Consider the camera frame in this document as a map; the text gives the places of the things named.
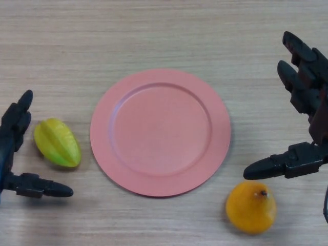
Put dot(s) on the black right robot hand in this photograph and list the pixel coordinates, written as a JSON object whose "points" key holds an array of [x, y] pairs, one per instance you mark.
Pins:
{"points": [[310, 89]]}

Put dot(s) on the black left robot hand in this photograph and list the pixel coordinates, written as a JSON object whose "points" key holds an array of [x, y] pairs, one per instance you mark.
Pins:
{"points": [[12, 128]]}

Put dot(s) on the yellow green starfruit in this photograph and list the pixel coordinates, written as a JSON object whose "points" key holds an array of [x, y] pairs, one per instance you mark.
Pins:
{"points": [[57, 143]]}

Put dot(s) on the pink round plate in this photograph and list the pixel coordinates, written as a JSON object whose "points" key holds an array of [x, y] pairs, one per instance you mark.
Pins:
{"points": [[160, 133]]}

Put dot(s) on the orange yellow pear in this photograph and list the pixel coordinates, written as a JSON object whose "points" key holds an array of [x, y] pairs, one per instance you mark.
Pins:
{"points": [[251, 207]]}

